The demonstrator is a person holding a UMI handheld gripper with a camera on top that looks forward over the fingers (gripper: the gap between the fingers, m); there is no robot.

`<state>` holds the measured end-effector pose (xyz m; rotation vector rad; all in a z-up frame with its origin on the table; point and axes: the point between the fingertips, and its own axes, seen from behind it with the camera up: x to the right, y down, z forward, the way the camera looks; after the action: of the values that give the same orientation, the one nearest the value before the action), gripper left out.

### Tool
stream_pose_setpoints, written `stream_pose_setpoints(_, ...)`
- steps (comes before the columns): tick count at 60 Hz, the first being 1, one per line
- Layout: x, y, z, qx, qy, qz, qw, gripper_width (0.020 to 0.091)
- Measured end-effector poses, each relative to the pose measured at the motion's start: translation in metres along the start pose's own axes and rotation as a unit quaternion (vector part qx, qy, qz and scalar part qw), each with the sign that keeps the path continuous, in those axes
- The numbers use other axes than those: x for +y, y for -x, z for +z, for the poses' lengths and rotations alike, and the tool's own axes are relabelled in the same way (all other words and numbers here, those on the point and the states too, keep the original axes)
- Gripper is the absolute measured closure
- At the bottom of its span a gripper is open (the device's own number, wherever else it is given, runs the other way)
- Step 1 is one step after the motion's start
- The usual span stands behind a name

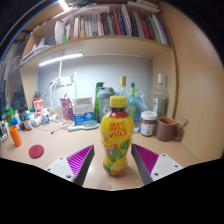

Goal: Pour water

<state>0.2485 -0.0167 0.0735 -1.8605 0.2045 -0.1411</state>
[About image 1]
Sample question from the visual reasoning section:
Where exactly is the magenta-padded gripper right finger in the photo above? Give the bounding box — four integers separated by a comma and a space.
130, 143, 184, 186

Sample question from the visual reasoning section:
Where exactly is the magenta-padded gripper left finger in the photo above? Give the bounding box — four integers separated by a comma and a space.
44, 144, 96, 187

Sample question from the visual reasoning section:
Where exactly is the yellow drink bottle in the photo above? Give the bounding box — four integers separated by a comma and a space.
99, 95, 135, 178

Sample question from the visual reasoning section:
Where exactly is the brown jar with white lid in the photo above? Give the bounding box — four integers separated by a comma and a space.
140, 110, 158, 137

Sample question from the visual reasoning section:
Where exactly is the brown ceramic mug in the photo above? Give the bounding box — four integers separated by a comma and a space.
155, 116, 185, 143

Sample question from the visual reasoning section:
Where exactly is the light blue hairbrush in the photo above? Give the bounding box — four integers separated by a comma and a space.
67, 120, 100, 132

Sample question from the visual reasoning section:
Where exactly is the flat round red coaster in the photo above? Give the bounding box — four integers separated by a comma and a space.
28, 143, 45, 159

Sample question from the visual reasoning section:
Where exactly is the white and blue carton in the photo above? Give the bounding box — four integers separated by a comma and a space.
71, 97, 95, 126

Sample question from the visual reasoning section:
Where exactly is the magenta snack pouch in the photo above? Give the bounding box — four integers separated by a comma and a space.
59, 97, 75, 121

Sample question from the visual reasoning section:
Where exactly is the small white pill bottle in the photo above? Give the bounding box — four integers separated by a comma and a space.
40, 107, 51, 125

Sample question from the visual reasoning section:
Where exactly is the clear bottle green cap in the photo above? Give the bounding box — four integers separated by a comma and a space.
126, 82, 138, 122

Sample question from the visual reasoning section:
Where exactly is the clear glass bottle white cap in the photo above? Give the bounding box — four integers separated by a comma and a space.
151, 73, 170, 118

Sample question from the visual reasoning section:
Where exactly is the grey shaker bottle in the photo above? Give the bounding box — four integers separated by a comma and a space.
96, 86, 116, 123

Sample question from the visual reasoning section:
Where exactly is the tall green bottle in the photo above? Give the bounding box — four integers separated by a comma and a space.
94, 81, 105, 123

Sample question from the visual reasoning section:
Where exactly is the dark jar green lid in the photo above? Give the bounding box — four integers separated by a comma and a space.
22, 113, 33, 132

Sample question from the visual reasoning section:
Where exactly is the orange plastic cup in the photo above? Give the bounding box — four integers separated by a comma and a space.
8, 125, 23, 148

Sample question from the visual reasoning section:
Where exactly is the red and white canister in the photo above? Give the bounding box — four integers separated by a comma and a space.
32, 96, 45, 118

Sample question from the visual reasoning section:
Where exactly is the clear bottle yellow cap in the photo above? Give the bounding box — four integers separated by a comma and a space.
119, 75, 128, 98

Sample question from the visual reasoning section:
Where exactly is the green pouch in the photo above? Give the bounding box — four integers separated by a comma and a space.
3, 107, 16, 126

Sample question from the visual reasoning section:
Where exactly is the white bar desk lamp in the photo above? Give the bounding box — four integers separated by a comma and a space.
38, 52, 84, 113

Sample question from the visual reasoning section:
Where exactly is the wooden shelf unit with books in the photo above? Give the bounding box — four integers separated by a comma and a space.
6, 0, 179, 118

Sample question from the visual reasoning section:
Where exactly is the long ceiling light tube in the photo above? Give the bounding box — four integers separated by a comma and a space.
57, 0, 70, 12

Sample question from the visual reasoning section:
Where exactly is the white wall power outlet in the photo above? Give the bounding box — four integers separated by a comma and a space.
53, 76, 74, 88

